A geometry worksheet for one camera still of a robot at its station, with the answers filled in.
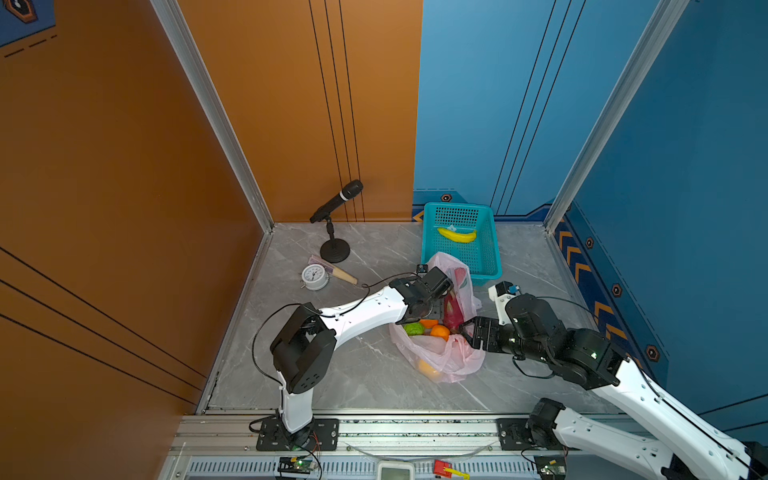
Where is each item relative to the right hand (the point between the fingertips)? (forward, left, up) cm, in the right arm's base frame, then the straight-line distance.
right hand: (465, 331), depth 67 cm
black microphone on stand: (+43, +39, -20) cm, 62 cm away
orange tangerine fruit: (+8, +3, -16) cm, 18 cm away
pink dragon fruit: (+13, -1, -15) cm, 19 cm away
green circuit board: (-23, +40, -23) cm, 51 cm away
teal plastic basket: (+39, -16, -20) cm, 47 cm away
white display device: (-24, +16, -20) cm, 35 cm away
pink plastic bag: (-3, +4, -8) cm, 10 cm away
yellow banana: (+48, -8, -19) cm, 53 cm away
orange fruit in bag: (+12, +6, -19) cm, 23 cm away
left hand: (+14, +5, -13) cm, 20 cm away
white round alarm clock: (+28, +44, -17) cm, 55 cm away
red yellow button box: (-24, +5, -21) cm, 32 cm away
